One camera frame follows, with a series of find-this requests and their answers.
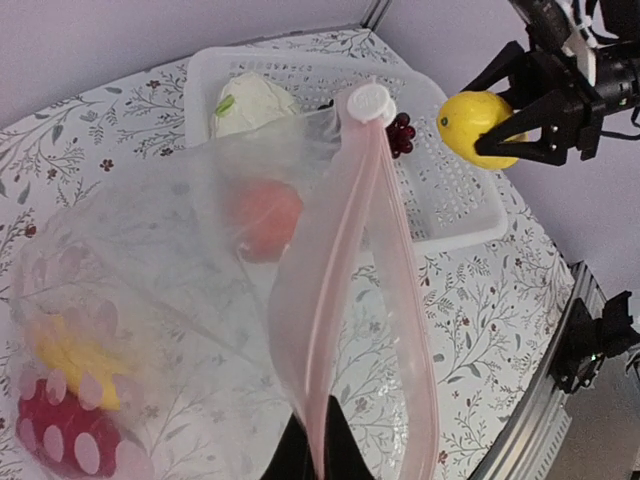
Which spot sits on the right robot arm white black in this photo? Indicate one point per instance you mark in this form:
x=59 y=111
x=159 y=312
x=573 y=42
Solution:
x=615 y=26

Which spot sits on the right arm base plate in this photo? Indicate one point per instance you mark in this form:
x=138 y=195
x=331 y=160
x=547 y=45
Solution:
x=588 y=341

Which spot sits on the front aluminium rail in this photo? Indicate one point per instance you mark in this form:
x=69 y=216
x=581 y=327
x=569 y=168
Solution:
x=591 y=434

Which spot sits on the yellow lemon toy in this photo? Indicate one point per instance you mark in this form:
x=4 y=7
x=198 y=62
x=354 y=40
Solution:
x=467 y=116

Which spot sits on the dark red grapes toy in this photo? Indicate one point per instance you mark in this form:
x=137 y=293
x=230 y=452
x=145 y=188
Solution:
x=400 y=134

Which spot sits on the red toy pepper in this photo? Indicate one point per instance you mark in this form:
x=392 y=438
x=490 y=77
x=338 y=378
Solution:
x=75 y=443

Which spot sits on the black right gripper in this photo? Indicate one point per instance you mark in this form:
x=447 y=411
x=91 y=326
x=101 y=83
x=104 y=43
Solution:
x=560 y=110

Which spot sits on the right aluminium frame post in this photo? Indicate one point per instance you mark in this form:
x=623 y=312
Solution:
x=375 y=13

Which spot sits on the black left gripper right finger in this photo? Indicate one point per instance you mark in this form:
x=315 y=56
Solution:
x=343 y=459

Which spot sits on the clear zip top bag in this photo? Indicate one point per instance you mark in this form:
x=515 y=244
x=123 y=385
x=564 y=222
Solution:
x=149 y=267

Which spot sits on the yellow banana toy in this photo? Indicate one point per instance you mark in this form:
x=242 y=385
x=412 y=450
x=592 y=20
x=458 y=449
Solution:
x=91 y=370

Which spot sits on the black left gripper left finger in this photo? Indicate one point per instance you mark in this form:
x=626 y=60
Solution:
x=292 y=458

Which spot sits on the white cauliflower toy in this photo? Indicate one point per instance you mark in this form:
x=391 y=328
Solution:
x=249 y=101

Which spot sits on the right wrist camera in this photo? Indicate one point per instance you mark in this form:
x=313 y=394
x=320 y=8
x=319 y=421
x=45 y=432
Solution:
x=557 y=27

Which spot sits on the orange toy fruit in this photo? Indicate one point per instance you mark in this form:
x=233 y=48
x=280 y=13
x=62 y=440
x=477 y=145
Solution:
x=263 y=214

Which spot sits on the white plastic basket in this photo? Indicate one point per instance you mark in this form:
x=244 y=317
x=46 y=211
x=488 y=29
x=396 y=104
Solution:
x=450 y=203

